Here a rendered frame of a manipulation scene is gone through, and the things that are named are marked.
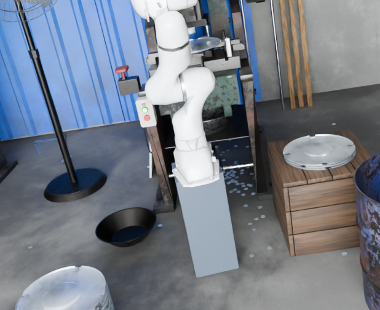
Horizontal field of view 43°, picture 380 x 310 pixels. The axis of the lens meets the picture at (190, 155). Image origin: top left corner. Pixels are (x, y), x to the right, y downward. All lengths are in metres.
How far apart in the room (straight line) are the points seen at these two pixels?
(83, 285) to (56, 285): 0.09
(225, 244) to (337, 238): 0.46
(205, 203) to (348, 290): 0.61
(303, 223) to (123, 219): 0.95
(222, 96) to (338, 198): 0.74
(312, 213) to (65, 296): 0.98
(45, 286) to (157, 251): 0.68
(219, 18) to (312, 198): 1.16
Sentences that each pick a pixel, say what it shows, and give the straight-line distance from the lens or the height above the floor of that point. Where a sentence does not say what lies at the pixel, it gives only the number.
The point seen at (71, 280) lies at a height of 0.31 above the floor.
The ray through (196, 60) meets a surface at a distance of 2.34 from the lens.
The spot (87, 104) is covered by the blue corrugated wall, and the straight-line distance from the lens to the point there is 3.91.
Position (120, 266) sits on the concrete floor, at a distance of 2.24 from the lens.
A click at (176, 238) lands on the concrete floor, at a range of 2.31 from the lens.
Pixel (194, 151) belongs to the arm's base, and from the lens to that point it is 1.78.
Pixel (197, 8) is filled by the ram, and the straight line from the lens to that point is 2.39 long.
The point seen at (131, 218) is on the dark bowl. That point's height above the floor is 0.03.
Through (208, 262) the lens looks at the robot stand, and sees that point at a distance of 2.02.
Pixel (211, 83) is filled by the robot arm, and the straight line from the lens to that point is 1.74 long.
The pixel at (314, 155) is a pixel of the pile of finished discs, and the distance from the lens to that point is 2.04.
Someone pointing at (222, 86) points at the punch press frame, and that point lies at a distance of 2.31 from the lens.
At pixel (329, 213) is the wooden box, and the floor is 0.18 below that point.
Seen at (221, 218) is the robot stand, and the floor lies 0.25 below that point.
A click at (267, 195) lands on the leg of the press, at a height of 0.02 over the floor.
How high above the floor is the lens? 1.28
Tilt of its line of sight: 24 degrees down
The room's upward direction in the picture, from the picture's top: 11 degrees counter-clockwise
